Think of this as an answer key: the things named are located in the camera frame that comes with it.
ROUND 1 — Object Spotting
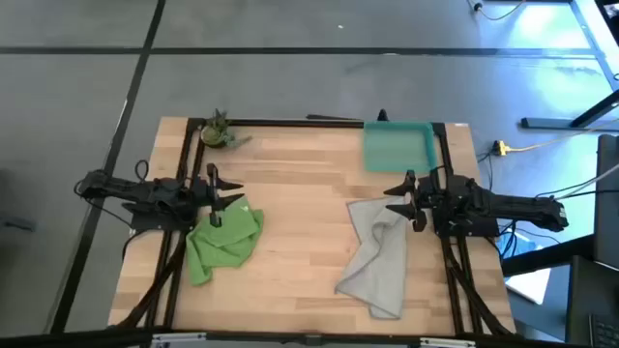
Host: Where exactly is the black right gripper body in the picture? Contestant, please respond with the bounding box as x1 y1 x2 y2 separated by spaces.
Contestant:
405 168 440 217

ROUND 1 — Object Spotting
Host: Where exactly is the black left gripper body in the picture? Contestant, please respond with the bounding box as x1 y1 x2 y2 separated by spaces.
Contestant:
191 162 222 217

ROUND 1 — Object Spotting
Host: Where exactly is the green microfiber towel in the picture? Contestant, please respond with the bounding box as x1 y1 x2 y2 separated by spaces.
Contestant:
185 195 265 287

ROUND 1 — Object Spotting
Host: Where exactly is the grey waffle microfiber towel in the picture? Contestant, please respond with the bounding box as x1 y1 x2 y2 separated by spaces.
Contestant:
335 195 412 321

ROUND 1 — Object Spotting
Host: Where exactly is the teal plastic basket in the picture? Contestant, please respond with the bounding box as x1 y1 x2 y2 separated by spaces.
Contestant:
362 120 439 175

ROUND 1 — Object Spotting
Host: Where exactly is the potted succulent plant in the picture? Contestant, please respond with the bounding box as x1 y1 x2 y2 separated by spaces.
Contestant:
199 108 253 150

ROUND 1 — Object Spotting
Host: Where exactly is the white paper sheet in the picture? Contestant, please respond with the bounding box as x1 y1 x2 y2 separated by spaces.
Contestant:
505 267 552 305

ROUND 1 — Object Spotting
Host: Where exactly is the black desk leg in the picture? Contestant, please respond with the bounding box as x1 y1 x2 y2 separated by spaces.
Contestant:
520 89 619 130

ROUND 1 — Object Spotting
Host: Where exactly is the black computer case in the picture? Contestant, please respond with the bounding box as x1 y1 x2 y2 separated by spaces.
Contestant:
592 133 619 270

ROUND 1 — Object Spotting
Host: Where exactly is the black keyboard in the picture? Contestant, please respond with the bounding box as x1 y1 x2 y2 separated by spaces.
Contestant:
588 313 619 348

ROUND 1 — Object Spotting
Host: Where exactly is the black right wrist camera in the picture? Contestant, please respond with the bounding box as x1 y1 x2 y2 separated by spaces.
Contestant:
410 208 428 233

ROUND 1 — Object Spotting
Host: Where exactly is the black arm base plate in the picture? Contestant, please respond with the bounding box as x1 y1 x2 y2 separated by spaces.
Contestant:
432 212 500 239
121 201 199 232

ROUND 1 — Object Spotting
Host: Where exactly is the black aluminium table frame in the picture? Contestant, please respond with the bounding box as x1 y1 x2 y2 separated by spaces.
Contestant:
115 117 516 337

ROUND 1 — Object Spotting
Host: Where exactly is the yellow power cable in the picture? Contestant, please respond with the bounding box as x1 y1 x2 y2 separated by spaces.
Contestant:
507 118 619 154

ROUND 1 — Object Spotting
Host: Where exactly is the black overhead frame beam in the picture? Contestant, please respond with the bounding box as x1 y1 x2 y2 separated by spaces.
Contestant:
0 327 619 348

